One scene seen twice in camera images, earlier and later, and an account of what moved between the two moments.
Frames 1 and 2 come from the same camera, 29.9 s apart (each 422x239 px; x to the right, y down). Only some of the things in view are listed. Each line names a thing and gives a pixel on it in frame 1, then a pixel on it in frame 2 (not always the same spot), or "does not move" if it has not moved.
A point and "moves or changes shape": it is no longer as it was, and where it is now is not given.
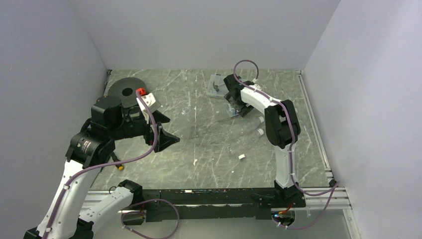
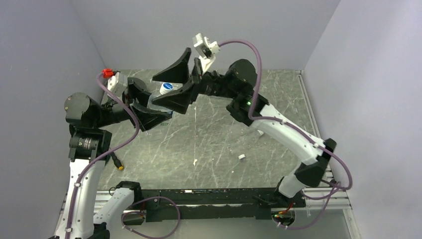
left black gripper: [164, 139] to [148, 118]
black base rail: [214, 205] does not move
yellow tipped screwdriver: [120, 167] does not move
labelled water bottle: [231, 110] moves or changes shape
